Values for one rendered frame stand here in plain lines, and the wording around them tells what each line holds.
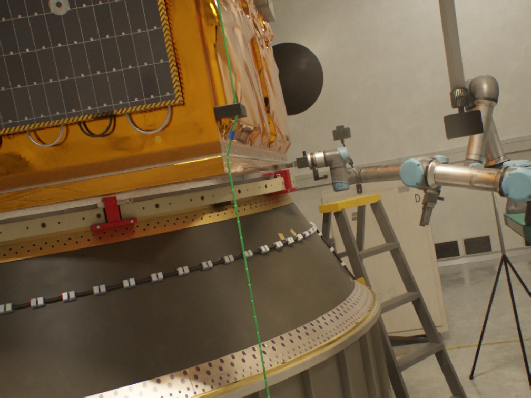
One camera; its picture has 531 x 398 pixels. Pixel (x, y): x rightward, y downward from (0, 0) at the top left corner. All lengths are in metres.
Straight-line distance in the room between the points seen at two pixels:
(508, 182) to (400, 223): 3.51
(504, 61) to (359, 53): 2.07
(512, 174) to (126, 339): 1.44
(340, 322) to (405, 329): 3.89
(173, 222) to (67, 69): 0.57
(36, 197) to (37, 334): 0.37
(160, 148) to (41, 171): 0.32
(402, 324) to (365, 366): 3.71
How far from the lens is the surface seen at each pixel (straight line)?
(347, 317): 2.25
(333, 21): 10.10
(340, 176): 2.86
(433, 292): 6.03
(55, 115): 1.74
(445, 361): 3.97
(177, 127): 1.68
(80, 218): 1.94
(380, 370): 2.56
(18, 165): 1.83
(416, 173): 2.61
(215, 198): 2.07
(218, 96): 1.70
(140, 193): 2.00
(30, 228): 1.96
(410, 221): 5.92
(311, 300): 2.17
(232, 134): 1.65
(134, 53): 1.69
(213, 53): 1.73
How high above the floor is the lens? 1.71
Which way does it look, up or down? 3 degrees down
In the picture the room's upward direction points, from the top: 10 degrees counter-clockwise
